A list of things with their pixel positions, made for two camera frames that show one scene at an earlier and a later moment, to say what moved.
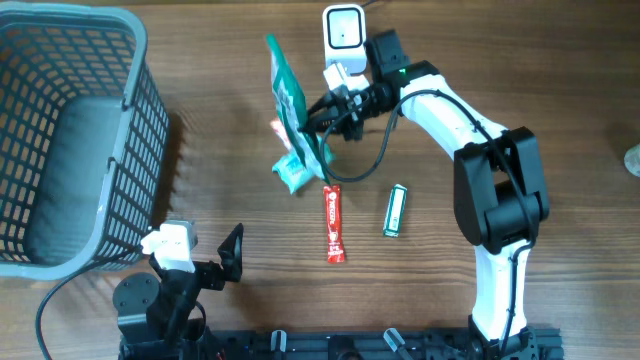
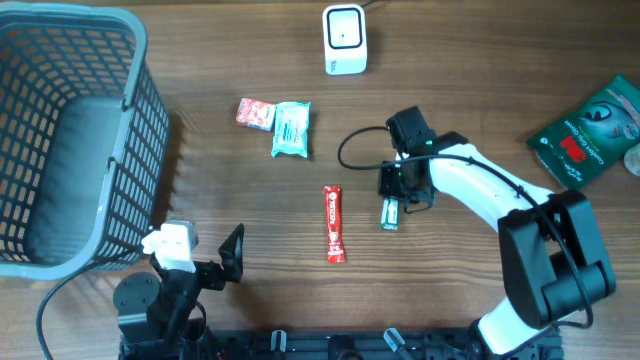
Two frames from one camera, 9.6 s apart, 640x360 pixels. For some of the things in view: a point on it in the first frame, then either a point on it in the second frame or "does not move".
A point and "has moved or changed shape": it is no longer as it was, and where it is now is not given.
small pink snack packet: x=281 y=133 -> x=255 y=114
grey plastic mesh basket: x=84 y=138 does not move
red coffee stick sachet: x=334 y=223 does not move
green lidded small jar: x=632 y=160 does not move
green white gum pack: x=394 y=212 has moved or changed shape
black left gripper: x=214 y=279 does not move
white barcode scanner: x=345 y=41 does not move
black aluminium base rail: x=528 y=343 does not move
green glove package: x=291 y=101 -> x=588 y=140
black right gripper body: x=352 y=121 -> x=395 y=183
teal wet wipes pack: x=294 y=173 -> x=291 y=129
